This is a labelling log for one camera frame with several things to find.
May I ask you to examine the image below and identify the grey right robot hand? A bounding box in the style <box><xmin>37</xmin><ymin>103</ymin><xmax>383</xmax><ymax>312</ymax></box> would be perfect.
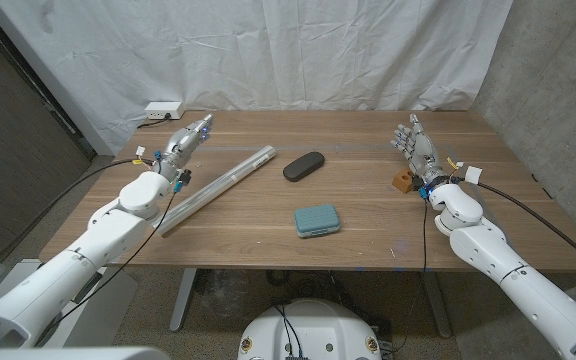
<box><xmin>390</xmin><ymin>113</ymin><xmax>449</xmax><ymax>190</ymax></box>

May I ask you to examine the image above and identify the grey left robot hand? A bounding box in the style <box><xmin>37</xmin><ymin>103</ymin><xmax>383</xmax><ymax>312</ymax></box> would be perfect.
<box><xmin>155</xmin><ymin>113</ymin><xmax>215</xmax><ymax>183</ymax></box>

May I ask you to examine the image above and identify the black glasses case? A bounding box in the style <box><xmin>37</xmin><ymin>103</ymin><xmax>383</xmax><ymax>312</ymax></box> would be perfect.
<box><xmin>282</xmin><ymin>151</ymin><xmax>326</xmax><ymax>183</ymax></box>

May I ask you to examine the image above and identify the teal soap box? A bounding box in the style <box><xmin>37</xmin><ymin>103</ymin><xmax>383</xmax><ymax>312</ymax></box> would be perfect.
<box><xmin>293</xmin><ymin>203</ymin><xmax>342</xmax><ymax>239</ymax></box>

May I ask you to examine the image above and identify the brown wooden block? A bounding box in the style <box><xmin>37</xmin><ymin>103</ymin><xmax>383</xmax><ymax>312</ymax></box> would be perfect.
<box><xmin>391</xmin><ymin>168</ymin><xmax>415</xmax><ymax>195</ymax></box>

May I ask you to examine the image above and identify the white power strip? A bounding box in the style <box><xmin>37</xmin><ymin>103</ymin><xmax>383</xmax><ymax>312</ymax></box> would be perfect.
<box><xmin>144</xmin><ymin>101</ymin><xmax>186</xmax><ymax>121</ymax></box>

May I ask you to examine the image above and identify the long clear plastic bar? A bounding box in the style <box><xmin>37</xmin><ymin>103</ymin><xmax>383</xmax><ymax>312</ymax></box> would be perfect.
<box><xmin>153</xmin><ymin>144</ymin><xmax>278</xmax><ymax>238</ymax></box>

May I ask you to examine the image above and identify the white wrinkled backdrop cloth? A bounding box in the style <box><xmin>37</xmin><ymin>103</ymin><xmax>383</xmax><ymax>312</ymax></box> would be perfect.
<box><xmin>0</xmin><ymin>0</ymin><xmax>514</xmax><ymax>156</ymax></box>

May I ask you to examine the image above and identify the grey table leg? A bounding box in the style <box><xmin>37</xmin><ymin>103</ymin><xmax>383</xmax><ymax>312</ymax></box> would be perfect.
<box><xmin>168</xmin><ymin>267</ymin><xmax>199</xmax><ymax>333</ymax></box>
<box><xmin>421</xmin><ymin>271</ymin><xmax>453</xmax><ymax>340</ymax></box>

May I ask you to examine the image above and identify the dark grey door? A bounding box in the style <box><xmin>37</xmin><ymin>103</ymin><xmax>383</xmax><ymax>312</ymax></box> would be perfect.
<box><xmin>0</xmin><ymin>7</ymin><xmax>97</xmax><ymax>264</ymax></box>

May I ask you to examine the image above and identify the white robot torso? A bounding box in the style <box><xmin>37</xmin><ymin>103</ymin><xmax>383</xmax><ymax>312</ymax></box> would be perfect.
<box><xmin>237</xmin><ymin>298</ymin><xmax>383</xmax><ymax>360</ymax></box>

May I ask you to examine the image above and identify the black power strip cable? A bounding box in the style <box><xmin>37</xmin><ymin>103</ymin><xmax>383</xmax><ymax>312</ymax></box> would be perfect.
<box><xmin>135</xmin><ymin>114</ymin><xmax>172</xmax><ymax>130</ymax></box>

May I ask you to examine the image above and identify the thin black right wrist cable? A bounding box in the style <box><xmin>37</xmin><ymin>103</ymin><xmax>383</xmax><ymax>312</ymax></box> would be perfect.
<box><xmin>418</xmin><ymin>187</ymin><xmax>430</xmax><ymax>273</ymax></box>

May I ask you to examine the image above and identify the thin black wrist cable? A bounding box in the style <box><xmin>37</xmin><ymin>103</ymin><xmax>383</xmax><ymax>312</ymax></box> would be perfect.
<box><xmin>418</xmin><ymin>187</ymin><xmax>430</xmax><ymax>273</ymax></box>
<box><xmin>32</xmin><ymin>169</ymin><xmax>193</xmax><ymax>347</ymax></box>

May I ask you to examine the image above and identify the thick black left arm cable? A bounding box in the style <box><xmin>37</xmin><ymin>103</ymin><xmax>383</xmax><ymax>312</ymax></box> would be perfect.
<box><xmin>0</xmin><ymin>157</ymin><xmax>155</xmax><ymax>284</ymax></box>

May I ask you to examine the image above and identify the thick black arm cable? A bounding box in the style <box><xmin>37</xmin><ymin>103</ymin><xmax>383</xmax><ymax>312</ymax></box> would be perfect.
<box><xmin>475</xmin><ymin>180</ymin><xmax>576</xmax><ymax>277</ymax></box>
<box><xmin>0</xmin><ymin>157</ymin><xmax>155</xmax><ymax>284</ymax></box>

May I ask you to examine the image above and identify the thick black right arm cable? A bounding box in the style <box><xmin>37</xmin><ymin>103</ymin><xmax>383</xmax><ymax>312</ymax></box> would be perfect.
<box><xmin>475</xmin><ymin>180</ymin><xmax>576</xmax><ymax>277</ymax></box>

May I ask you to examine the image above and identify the thin black left wrist cable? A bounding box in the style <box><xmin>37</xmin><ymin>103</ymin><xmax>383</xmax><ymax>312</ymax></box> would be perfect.
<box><xmin>32</xmin><ymin>169</ymin><xmax>193</xmax><ymax>347</ymax></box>

